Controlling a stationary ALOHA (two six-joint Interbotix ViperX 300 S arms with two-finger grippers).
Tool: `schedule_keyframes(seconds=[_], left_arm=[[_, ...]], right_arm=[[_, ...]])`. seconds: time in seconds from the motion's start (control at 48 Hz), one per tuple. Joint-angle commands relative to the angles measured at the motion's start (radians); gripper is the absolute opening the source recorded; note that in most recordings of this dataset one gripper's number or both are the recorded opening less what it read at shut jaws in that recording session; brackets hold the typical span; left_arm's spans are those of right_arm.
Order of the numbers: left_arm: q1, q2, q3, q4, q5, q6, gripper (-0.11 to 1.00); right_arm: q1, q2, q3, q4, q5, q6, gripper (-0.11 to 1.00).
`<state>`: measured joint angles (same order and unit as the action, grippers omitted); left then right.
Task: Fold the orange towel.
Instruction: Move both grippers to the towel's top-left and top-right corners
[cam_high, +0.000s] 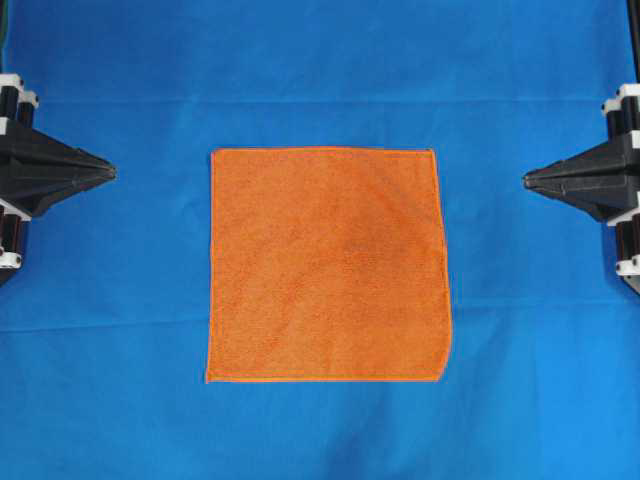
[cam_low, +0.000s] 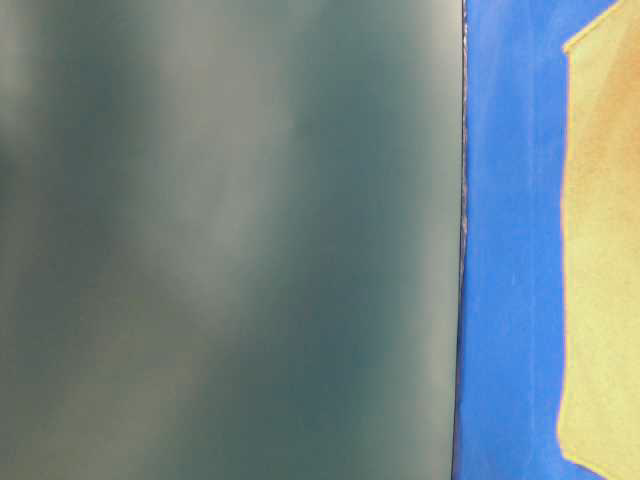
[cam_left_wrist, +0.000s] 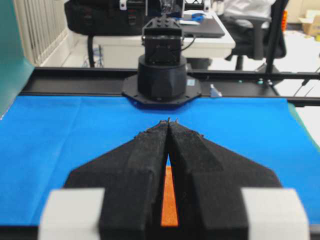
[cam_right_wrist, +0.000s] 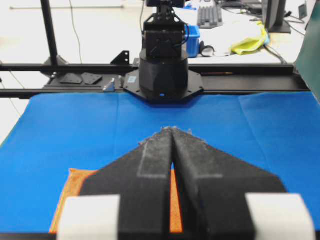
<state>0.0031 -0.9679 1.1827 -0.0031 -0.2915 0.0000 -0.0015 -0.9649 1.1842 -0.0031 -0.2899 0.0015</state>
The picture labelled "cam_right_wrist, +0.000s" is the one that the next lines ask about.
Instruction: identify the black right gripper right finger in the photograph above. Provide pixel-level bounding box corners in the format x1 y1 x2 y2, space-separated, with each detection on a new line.
171 128 316 240

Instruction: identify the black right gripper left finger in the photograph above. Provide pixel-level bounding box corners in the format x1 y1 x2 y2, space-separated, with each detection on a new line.
57 128 173 240

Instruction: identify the orange towel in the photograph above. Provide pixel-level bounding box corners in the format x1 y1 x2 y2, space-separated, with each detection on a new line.
49 168 184 234

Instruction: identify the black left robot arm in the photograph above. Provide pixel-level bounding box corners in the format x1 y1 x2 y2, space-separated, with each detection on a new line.
123 0 204 103

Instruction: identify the blue table cloth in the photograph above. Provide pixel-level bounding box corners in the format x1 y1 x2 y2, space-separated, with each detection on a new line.
0 92 320 233

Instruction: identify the yellow cloth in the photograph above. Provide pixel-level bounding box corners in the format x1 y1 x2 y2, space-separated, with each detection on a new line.
229 20 270 56

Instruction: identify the green backdrop board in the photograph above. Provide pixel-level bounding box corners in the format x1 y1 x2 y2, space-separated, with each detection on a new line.
295 14 320 103

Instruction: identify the blue plastic box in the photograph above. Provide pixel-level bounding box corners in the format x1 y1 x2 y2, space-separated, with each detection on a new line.
185 25 200 58

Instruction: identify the grey keyboard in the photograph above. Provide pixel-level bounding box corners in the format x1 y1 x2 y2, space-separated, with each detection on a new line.
197 1 223 29

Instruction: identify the black monitor stand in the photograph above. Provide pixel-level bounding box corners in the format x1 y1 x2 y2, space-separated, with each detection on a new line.
261 0 291 34

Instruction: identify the silver corner bracket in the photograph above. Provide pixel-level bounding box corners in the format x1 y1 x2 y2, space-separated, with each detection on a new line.
102 78 115 93

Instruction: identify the black corner bracket plate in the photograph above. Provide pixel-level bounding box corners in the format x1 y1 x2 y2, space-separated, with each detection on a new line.
59 72 103 85

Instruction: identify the black aluminium frame rail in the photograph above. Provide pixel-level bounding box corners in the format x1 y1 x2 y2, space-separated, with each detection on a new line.
0 64 310 100

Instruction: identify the black vertical frame post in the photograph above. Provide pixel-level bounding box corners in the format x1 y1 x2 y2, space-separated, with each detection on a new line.
40 0 68 66

